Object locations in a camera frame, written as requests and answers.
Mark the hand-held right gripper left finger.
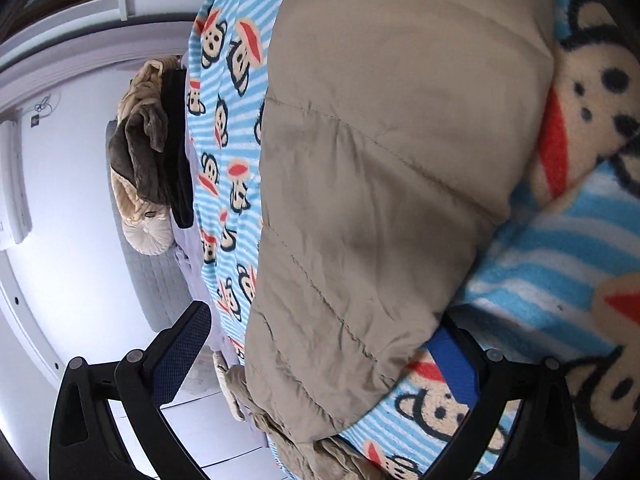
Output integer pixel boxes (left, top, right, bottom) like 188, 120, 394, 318
48, 301, 212, 480

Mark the beige padded jacket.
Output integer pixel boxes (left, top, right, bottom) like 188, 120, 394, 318
225, 0, 558, 480

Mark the purple bed sheet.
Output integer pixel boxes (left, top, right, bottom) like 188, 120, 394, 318
170, 50, 251, 361

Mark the brown and black clothes pile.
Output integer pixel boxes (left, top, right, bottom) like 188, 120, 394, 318
159, 67, 196, 228

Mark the cream cloth garment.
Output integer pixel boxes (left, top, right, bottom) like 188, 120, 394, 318
212, 350, 246, 421

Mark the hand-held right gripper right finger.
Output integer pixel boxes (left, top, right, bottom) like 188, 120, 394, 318
432, 312, 581, 480

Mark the brown velvet garment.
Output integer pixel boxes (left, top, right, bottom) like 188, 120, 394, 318
109, 107, 173, 203

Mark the blue striped monkey print blanket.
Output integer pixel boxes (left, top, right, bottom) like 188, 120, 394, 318
185, 0, 640, 480

